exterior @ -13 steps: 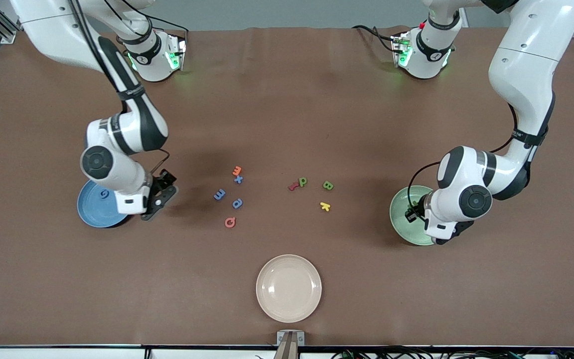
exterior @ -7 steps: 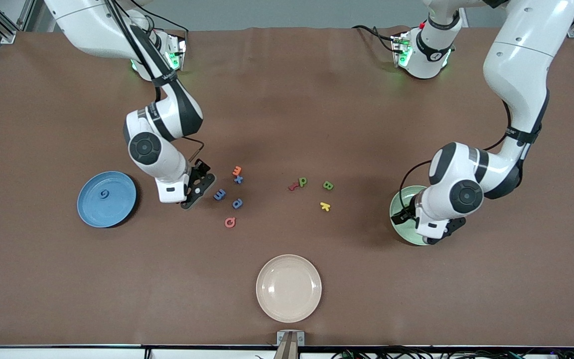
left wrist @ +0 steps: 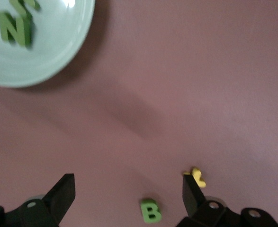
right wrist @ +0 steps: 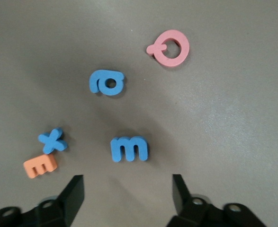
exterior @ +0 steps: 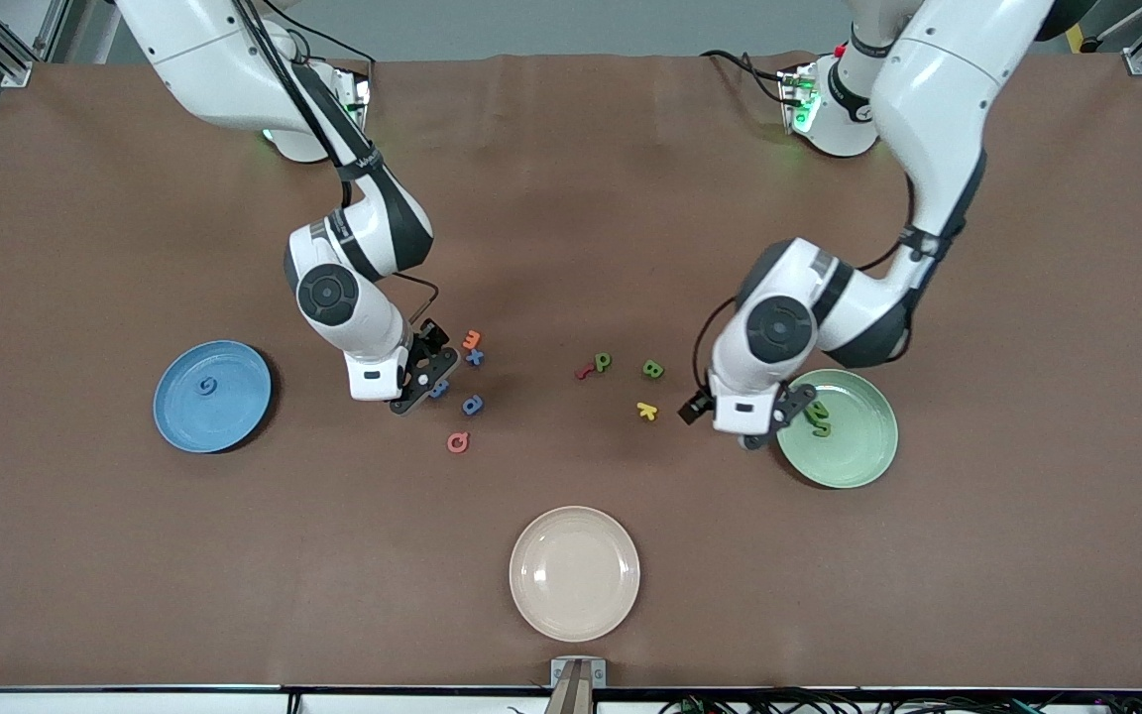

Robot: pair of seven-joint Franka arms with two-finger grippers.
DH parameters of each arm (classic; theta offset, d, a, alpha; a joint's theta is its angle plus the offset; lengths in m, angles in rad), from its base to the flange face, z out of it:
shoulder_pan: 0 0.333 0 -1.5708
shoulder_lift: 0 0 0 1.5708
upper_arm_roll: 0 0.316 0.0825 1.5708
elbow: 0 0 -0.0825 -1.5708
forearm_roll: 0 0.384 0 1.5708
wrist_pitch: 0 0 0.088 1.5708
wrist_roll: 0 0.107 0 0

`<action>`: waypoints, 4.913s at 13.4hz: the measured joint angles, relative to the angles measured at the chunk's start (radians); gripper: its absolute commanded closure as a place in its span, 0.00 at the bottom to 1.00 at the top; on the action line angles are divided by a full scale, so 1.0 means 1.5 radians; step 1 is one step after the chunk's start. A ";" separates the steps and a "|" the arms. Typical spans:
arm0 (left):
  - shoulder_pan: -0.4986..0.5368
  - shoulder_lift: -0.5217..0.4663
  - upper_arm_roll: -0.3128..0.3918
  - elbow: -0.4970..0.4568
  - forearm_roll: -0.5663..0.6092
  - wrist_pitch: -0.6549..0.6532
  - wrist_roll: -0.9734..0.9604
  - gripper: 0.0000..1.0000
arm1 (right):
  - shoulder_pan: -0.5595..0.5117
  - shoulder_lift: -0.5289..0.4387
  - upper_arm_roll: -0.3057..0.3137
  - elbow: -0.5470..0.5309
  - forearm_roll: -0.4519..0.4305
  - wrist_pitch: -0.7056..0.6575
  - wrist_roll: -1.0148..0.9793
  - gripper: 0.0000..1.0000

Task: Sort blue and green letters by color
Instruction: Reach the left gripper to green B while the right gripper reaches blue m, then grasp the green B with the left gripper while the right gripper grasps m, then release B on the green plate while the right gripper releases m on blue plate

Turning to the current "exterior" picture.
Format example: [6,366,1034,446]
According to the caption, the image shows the green plate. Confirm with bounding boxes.
[776,369,899,490]

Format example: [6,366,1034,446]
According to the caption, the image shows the grey base connector box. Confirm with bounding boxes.
[777,64,820,135]
[333,64,374,135]

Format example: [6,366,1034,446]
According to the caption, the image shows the blue plate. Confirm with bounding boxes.
[153,340,275,455]

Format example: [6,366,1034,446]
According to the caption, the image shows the white table edge rail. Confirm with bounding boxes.
[0,684,1142,714]

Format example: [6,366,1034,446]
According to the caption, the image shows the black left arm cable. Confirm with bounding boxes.
[693,169,929,396]

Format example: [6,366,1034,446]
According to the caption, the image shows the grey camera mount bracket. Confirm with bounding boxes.
[543,656,609,714]

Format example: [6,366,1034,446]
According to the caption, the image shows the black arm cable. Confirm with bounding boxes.
[234,0,441,328]
[693,169,929,396]

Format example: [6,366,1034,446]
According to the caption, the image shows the brown table cover sheet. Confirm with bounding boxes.
[0,52,1142,690]

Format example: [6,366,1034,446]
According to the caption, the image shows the black base cable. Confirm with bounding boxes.
[698,48,792,105]
[264,0,379,110]

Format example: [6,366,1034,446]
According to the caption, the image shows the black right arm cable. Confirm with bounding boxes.
[234,0,441,328]

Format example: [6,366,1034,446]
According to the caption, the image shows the beige plate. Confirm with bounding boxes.
[509,506,641,643]

